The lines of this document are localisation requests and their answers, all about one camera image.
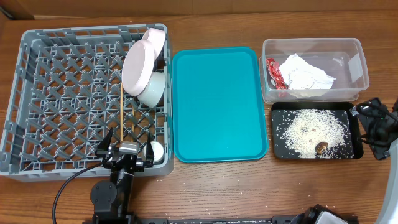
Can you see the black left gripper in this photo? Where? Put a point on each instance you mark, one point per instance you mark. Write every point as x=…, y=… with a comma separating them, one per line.
x=102, y=150

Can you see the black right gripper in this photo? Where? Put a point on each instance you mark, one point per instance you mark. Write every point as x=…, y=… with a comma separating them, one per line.
x=374, y=116

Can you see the white paper cup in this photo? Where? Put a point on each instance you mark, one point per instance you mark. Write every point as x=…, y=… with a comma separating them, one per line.
x=158, y=150

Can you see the grey-white round bowl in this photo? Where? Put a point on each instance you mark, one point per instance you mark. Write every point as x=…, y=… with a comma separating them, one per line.
x=154, y=90

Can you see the brown food scrap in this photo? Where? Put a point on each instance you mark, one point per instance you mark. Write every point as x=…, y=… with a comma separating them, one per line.
x=321, y=147

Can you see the rice pile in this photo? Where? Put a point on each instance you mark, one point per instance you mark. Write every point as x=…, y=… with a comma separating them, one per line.
x=311, y=127

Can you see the large white round plate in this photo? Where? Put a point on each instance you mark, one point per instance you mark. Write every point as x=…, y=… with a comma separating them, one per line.
x=138, y=66

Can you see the white napkin waste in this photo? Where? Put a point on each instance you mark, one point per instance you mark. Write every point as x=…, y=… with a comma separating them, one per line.
x=304, y=79

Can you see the pink round bowl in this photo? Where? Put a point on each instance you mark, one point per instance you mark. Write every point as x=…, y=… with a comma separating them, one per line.
x=157, y=38

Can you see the red snack wrapper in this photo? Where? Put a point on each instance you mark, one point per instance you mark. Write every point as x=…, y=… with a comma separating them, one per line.
x=275, y=73

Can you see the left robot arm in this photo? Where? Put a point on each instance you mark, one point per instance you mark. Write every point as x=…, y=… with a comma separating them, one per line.
x=111, y=197

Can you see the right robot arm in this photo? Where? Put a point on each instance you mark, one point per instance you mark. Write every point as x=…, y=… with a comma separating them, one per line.
x=388, y=213

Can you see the black rectangular waste tray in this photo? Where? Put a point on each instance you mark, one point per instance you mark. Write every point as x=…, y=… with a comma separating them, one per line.
x=283, y=113

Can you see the clear plastic waste bin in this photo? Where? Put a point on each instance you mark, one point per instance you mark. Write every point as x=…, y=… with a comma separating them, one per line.
x=341, y=58

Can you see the grey plastic dish rack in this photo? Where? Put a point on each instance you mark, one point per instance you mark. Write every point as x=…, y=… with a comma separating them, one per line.
x=65, y=98

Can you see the teal plastic serving tray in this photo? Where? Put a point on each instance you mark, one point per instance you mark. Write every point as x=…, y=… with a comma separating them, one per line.
x=218, y=112

